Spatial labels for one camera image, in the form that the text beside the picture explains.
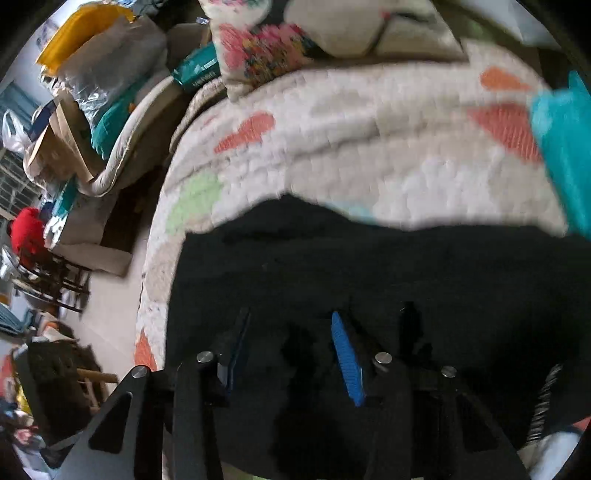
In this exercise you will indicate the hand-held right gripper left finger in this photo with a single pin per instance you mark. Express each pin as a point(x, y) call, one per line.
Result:
point(233, 350)

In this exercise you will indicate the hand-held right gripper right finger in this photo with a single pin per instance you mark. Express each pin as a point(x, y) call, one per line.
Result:
point(346, 360)

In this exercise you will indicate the black pants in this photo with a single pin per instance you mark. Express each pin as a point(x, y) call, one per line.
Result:
point(415, 267)

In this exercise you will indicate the black crate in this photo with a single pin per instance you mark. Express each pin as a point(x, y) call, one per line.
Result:
point(51, 387)

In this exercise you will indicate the dark wooden chair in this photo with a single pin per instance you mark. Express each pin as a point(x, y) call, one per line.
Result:
point(55, 281)

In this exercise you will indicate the striped cloth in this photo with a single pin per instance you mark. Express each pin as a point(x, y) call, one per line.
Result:
point(547, 406)

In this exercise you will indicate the white heart printed blanket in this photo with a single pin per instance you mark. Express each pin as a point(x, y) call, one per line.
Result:
point(369, 138)

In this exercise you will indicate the beige mattress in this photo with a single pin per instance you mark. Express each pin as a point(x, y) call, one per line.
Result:
point(134, 134)

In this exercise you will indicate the red cloth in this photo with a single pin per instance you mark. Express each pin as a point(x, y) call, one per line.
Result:
point(27, 230)

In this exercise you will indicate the teal cushion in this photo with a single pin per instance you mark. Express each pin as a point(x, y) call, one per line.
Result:
point(113, 122)

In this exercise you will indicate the cardboard box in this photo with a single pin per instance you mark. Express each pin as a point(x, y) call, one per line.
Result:
point(60, 134)

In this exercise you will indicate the teal packet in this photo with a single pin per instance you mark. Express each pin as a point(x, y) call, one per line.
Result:
point(197, 69)

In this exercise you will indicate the floral printed pillow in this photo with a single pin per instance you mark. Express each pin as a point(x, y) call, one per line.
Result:
point(258, 50)

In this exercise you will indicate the teal cloth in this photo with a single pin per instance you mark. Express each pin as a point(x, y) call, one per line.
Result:
point(565, 152)

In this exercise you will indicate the white plastic bag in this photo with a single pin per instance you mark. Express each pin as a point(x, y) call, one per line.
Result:
point(14, 134)

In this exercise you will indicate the clear plastic bag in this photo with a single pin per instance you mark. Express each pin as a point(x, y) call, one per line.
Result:
point(106, 64)

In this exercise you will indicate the white plush pillow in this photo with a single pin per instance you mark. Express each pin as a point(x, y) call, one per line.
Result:
point(360, 23)

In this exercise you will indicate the yellow bag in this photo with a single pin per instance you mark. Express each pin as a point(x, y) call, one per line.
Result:
point(76, 34)

